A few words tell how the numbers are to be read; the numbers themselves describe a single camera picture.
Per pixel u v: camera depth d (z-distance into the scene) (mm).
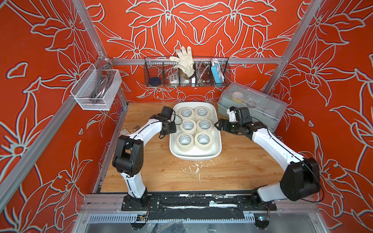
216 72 857
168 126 778
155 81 959
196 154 899
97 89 759
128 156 488
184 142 956
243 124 642
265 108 896
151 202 733
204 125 1036
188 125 1036
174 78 941
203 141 968
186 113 1102
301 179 411
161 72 1020
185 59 876
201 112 1102
